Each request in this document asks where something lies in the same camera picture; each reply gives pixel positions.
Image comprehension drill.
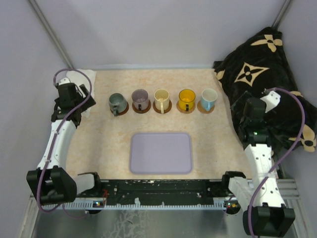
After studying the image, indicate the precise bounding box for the grey green mug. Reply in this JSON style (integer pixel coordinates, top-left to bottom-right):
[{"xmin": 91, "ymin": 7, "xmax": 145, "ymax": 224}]
[{"xmin": 108, "ymin": 93, "xmax": 126, "ymax": 104}]

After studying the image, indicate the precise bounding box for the light blue mug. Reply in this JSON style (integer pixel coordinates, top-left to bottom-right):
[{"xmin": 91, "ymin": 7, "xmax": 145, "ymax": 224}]
[{"xmin": 200, "ymin": 89, "xmax": 218, "ymax": 112}]

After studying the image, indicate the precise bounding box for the dark wooden coaster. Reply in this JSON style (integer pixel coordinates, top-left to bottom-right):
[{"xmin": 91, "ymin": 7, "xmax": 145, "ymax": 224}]
[
  {"xmin": 153, "ymin": 101, "xmax": 172, "ymax": 114},
  {"xmin": 132, "ymin": 100, "xmax": 152, "ymax": 114},
  {"xmin": 109, "ymin": 100, "xmax": 129, "ymax": 117}
]

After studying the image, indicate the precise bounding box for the woven rattan coaster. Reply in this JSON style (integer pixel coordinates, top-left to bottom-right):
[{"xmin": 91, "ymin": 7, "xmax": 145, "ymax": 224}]
[
  {"xmin": 197, "ymin": 101, "xmax": 215, "ymax": 114},
  {"xmin": 176, "ymin": 102, "xmax": 196, "ymax": 114}
]

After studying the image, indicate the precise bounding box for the purple glass cup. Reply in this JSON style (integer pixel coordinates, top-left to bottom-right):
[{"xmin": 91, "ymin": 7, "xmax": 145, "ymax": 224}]
[{"xmin": 132, "ymin": 89, "xmax": 149, "ymax": 111}]

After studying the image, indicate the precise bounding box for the yellow mug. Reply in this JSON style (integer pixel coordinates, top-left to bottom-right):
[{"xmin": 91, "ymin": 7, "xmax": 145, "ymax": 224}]
[{"xmin": 178, "ymin": 89, "xmax": 196, "ymax": 112}]

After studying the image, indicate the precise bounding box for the cream mug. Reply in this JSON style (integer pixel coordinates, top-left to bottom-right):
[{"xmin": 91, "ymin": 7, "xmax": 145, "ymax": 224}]
[{"xmin": 154, "ymin": 89, "xmax": 170, "ymax": 114}]

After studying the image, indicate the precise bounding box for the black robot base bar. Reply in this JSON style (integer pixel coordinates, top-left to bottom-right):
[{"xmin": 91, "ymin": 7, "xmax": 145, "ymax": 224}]
[{"xmin": 78, "ymin": 179, "xmax": 232, "ymax": 206}]

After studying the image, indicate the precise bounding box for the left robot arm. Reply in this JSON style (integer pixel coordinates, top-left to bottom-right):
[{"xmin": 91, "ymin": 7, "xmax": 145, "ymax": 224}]
[{"xmin": 26, "ymin": 82, "xmax": 103, "ymax": 206}]

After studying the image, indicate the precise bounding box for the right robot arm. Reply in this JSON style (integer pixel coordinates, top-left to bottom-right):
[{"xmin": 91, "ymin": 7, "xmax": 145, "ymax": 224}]
[{"xmin": 221, "ymin": 91, "xmax": 295, "ymax": 238}]

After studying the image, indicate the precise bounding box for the white folded cloth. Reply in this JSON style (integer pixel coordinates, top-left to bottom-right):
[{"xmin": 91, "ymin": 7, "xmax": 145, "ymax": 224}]
[{"xmin": 53, "ymin": 69, "xmax": 96, "ymax": 117}]

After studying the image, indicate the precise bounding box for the black floral blanket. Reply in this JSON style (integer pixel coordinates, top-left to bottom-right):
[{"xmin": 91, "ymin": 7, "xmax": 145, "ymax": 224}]
[{"xmin": 213, "ymin": 27, "xmax": 317, "ymax": 153}]

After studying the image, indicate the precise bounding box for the lavender plastic tray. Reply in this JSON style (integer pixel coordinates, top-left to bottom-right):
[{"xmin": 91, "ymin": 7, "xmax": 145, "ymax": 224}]
[{"xmin": 130, "ymin": 132, "xmax": 193, "ymax": 175}]

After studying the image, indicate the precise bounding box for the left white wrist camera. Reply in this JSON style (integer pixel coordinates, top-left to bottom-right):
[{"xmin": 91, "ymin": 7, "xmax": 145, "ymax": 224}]
[{"xmin": 57, "ymin": 77, "xmax": 71, "ymax": 86}]

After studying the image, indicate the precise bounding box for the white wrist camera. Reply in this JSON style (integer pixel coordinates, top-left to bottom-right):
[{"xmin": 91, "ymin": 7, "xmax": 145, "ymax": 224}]
[
  {"xmin": 260, "ymin": 91, "xmax": 281, "ymax": 113},
  {"xmin": 57, "ymin": 77, "xmax": 71, "ymax": 86}
]

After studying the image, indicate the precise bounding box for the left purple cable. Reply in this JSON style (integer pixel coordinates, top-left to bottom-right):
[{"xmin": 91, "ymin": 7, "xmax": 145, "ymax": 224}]
[{"xmin": 36, "ymin": 68, "xmax": 94, "ymax": 219}]

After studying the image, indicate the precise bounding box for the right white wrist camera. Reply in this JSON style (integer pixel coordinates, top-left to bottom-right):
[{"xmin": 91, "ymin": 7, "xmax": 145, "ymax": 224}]
[{"xmin": 260, "ymin": 91, "xmax": 281, "ymax": 113}]

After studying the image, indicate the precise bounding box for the aluminium frame rail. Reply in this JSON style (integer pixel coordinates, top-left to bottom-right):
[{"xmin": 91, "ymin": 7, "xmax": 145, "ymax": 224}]
[{"xmin": 29, "ymin": 178, "xmax": 300, "ymax": 211}]

